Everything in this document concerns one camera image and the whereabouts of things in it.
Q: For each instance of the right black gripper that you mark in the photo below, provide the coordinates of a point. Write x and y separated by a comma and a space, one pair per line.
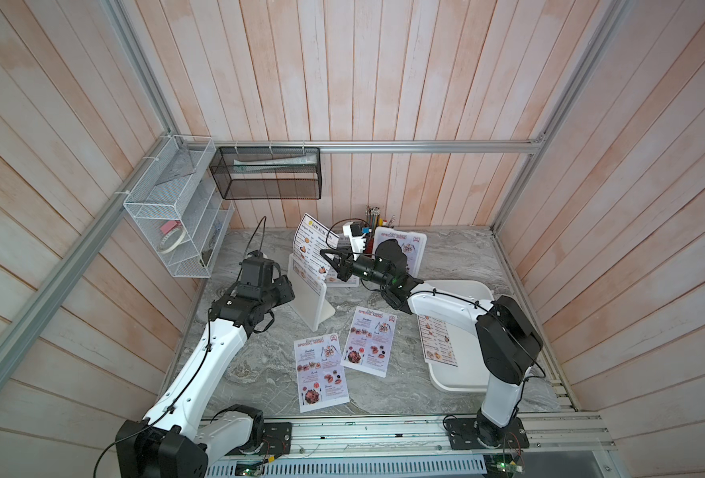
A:
343, 272

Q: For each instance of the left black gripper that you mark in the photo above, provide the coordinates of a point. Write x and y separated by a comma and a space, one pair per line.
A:
281, 284

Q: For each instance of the pink special menu sheet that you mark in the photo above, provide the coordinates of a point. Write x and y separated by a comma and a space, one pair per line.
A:
369, 343
321, 378

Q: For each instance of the dim sum menu sheet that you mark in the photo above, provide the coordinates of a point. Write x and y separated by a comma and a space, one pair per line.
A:
310, 238
436, 343

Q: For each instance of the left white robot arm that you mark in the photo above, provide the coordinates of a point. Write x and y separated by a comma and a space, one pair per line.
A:
171, 439

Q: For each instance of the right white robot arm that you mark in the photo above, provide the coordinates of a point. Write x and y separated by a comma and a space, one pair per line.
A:
508, 342

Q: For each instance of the red pen cup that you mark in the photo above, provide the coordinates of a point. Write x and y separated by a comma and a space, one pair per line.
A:
375, 217

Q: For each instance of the white tape roll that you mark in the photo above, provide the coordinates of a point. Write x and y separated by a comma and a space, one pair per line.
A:
172, 239

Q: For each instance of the pink eraser block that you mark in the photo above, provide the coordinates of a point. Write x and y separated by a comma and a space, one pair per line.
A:
169, 226

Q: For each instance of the white plastic tray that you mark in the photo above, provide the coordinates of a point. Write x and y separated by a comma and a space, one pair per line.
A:
470, 376

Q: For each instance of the black mesh wall basket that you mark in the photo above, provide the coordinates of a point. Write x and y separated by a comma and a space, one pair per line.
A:
268, 173

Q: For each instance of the white wire wall shelf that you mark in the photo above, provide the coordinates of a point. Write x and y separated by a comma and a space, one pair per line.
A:
176, 184

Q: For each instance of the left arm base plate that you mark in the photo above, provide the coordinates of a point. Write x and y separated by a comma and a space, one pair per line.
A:
275, 440

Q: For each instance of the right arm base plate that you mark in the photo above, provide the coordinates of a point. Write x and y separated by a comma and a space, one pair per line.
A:
466, 433

